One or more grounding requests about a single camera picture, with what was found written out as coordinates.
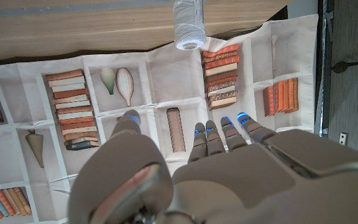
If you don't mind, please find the white string spool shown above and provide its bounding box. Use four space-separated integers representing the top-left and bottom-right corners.
172 0 207 51

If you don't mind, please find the black door handle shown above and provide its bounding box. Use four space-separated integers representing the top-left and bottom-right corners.
331 60 358 74

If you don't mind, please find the printed bookshelf backdrop cloth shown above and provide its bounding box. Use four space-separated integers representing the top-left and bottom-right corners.
0 14 319 224

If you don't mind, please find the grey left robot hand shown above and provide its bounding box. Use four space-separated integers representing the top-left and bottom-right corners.
68 109 358 224

